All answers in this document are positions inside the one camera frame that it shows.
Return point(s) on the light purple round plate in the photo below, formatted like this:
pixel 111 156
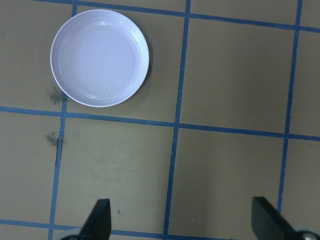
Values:
pixel 100 58

